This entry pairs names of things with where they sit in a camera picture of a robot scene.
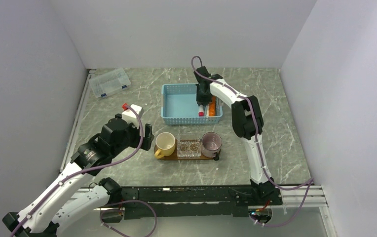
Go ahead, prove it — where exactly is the aluminium rail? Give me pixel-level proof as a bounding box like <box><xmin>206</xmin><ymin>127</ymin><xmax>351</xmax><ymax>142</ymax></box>
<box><xmin>58</xmin><ymin>69</ymin><xmax>97</xmax><ymax>175</ymax></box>

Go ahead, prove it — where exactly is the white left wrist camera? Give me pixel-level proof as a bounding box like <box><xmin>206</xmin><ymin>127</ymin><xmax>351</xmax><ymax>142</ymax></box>
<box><xmin>121</xmin><ymin>103</ymin><xmax>144</xmax><ymax>127</ymax></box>

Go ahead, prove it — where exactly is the clear plastic compartment box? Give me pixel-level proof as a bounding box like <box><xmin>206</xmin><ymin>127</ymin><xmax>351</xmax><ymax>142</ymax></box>
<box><xmin>89</xmin><ymin>68</ymin><xmax>131</xmax><ymax>98</ymax></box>

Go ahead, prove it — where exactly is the purple mug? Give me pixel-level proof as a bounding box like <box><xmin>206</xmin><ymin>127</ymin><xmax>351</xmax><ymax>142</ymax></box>
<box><xmin>201</xmin><ymin>132</ymin><xmax>223</xmax><ymax>161</ymax></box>

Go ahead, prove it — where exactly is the light blue plastic basket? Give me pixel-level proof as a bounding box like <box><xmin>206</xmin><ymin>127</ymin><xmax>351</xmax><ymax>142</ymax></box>
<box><xmin>160</xmin><ymin>83</ymin><xmax>223</xmax><ymax>125</ymax></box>

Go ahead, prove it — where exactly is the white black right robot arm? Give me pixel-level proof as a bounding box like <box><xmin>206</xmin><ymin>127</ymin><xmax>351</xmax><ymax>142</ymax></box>
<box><xmin>193</xmin><ymin>66</ymin><xmax>278</xmax><ymax>205</ymax></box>

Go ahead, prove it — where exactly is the orange toothpaste tube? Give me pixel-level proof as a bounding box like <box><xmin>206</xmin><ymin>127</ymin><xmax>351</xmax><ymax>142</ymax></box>
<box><xmin>208</xmin><ymin>96</ymin><xmax>216</xmax><ymax>117</ymax></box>

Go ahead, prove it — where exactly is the brown oval wooden tray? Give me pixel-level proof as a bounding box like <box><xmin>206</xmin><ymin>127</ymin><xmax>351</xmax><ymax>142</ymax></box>
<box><xmin>154</xmin><ymin>143</ymin><xmax>220</xmax><ymax>161</ymax></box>

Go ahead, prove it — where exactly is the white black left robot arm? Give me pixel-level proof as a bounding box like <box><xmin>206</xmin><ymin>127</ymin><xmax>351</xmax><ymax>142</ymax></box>
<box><xmin>2</xmin><ymin>114</ymin><xmax>154</xmax><ymax>237</ymax></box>

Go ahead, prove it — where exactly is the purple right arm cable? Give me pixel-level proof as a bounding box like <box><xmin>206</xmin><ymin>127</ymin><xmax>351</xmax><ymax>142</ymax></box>
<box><xmin>191</xmin><ymin>55</ymin><xmax>315</xmax><ymax>197</ymax></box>

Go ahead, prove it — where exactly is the yellow mug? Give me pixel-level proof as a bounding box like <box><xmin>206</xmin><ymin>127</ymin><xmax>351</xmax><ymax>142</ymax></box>
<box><xmin>154</xmin><ymin>132</ymin><xmax>176</xmax><ymax>159</ymax></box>

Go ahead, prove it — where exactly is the white toothbrush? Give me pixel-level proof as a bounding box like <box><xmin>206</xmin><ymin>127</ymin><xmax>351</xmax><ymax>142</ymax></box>
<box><xmin>216</xmin><ymin>97</ymin><xmax>222</xmax><ymax>117</ymax></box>

